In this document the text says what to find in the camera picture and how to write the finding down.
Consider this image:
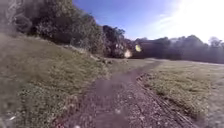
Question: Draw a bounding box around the grey gravel path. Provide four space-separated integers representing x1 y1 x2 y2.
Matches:
49 59 202 128

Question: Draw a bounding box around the wood of dense trees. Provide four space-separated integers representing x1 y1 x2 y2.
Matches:
0 0 135 60

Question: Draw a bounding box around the grassy bank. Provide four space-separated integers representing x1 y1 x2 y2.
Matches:
0 31 148 128

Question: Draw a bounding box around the distant row of trees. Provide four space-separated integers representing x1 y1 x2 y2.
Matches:
131 34 224 65

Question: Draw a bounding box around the grass field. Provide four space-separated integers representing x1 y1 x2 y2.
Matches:
137 59 224 128

